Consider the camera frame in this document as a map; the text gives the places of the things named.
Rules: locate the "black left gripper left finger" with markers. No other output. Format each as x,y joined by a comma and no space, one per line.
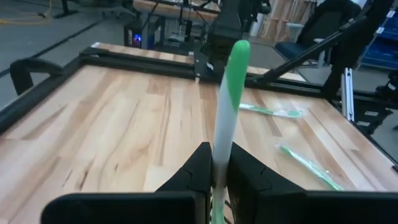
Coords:
199,168

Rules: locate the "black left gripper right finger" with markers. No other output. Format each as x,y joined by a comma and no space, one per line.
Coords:
245,177

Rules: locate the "green and white toothbrush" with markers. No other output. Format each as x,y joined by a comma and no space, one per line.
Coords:
311,168
231,102
270,111

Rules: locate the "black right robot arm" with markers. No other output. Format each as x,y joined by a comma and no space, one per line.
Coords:
225,31

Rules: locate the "silver aluminium extrusion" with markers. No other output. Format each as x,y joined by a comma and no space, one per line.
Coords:
347,93

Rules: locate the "black computer tower blue lights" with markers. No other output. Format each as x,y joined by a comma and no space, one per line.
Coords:
136,39

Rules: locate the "wooden background table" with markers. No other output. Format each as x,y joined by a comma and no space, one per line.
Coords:
174,9

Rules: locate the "wooden boards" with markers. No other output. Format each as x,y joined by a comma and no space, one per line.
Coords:
280,18

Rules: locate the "black office chair blue seat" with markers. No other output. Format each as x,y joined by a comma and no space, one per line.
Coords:
326,21

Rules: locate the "blue storage bins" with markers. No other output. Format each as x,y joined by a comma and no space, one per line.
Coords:
382,46

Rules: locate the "black aluminium rig frame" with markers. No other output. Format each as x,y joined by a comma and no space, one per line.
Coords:
124,63

